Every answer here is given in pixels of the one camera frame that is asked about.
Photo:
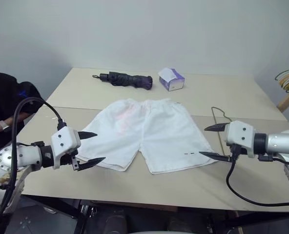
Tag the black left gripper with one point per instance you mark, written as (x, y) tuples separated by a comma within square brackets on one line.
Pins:
[(74, 161)]

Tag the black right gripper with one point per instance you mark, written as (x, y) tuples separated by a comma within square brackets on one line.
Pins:
[(230, 152)]

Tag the white shorts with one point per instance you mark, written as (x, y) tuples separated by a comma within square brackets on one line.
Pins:
[(154, 129)]

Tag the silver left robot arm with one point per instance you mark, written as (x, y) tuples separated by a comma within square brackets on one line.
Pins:
[(17, 158)]

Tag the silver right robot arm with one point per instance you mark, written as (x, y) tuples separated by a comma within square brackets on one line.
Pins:
[(278, 143)]

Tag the purple tissue box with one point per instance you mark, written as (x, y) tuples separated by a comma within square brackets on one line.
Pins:
[(172, 79)]

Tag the folded dark purple umbrella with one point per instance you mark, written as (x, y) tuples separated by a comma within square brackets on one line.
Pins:
[(125, 80)]

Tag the dark rounded shape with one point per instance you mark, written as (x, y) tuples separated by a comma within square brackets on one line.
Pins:
[(122, 223)]

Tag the wooden rack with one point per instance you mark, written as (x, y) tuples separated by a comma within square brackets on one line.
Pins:
[(287, 101)]

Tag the white wristband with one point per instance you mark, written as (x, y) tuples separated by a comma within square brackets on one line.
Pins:
[(4, 125)]

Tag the person in black clothing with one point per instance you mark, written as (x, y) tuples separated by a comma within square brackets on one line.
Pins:
[(5, 97)]

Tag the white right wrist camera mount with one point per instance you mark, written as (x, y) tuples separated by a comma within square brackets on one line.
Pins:
[(239, 136)]

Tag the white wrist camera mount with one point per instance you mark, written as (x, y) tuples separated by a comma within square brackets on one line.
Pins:
[(65, 140), (239, 136)]

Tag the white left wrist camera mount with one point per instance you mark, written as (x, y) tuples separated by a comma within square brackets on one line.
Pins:
[(65, 140)]

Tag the black table frame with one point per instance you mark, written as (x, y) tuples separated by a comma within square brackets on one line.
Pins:
[(66, 208)]

